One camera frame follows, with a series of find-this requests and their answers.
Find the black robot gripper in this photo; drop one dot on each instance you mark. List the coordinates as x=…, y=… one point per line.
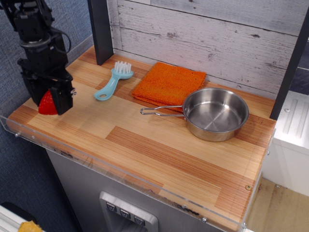
x=43, y=69

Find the red toy strawberry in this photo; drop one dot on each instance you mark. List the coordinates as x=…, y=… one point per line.
x=47, y=105

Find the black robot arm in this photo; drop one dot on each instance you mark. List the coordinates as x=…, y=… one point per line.
x=32, y=20

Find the clear acrylic table guard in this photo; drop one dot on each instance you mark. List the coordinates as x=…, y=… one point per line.
x=211, y=181

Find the light blue dish brush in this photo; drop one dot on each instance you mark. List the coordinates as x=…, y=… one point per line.
x=121, y=71

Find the folded orange cloth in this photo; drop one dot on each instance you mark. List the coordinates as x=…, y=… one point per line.
x=166, y=85

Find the grey toy fridge cabinet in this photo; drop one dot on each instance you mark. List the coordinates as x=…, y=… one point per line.
x=105, y=204

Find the small steel pan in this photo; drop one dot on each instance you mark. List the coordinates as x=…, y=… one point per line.
x=212, y=114

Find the white side cabinet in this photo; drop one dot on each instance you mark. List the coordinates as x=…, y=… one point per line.
x=287, y=160

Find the dark left frame post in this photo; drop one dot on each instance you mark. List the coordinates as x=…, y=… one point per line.
x=101, y=30

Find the dark frame post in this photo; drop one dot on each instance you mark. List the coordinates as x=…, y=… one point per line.
x=101, y=30
x=292, y=67

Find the dark right frame post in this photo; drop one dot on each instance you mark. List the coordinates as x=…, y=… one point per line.
x=292, y=67

